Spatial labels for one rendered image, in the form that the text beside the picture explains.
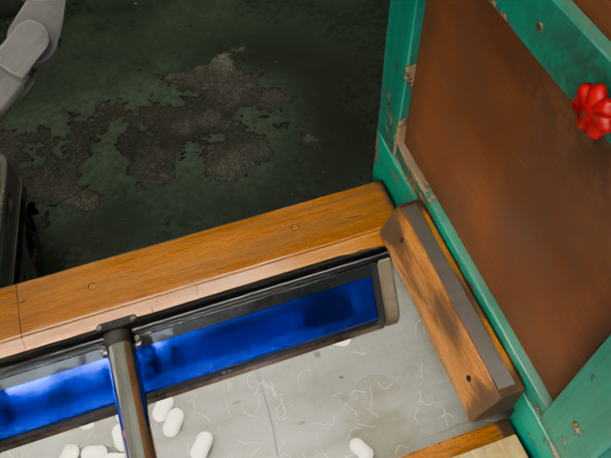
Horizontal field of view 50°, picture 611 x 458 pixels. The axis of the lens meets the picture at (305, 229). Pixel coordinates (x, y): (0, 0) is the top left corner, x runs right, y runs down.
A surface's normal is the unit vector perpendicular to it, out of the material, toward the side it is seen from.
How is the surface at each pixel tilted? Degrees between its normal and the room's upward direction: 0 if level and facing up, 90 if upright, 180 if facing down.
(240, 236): 0
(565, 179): 90
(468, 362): 66
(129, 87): 0
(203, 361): 58
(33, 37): 46
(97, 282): 0
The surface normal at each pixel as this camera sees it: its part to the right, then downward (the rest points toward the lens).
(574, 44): -0.95, 0.28
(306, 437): -0.02, -0.57
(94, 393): 0.26, 0.36
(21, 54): 0.36, 0.11
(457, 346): -0.87, 0.01
